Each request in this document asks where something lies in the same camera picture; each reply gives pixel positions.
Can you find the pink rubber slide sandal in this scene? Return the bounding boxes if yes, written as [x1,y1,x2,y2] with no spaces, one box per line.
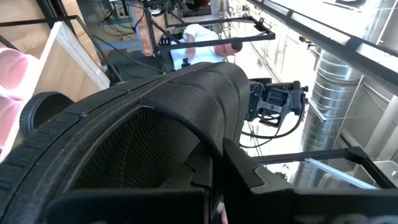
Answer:
[0,95,23,147]
[0,48,32,91]

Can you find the black aluminium rig frame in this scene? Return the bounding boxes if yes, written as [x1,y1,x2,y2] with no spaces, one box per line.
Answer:
[149,15,398,190]

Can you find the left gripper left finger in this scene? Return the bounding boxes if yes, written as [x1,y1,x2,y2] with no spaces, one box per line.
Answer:
[46,146,215,224]

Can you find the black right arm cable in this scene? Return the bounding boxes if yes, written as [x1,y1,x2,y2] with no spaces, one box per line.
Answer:
[241,93,307,149]

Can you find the black rubber slide sandal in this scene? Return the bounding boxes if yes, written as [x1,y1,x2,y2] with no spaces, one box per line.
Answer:
[19,91,75,138]
[0,61,251,224]

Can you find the wooden shelf black metal frame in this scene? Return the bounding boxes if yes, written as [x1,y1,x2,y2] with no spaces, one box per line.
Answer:
[0,14,123,103]

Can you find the silver ventilation duct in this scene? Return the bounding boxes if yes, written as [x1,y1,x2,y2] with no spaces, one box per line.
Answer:
[292,49,371,187]

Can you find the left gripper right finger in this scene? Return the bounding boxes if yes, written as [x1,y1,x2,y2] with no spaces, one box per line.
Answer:
[222,138,398,224]

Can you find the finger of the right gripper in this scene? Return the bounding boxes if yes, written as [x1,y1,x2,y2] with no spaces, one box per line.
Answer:
[247,78,265,101]
[246,101,265,123]

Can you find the overhead beam with light strips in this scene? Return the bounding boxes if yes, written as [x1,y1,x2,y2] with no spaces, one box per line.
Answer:
[248,0,398,94]

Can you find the person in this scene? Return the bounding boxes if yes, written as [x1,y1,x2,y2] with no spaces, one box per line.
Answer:
[170,24,243,71]

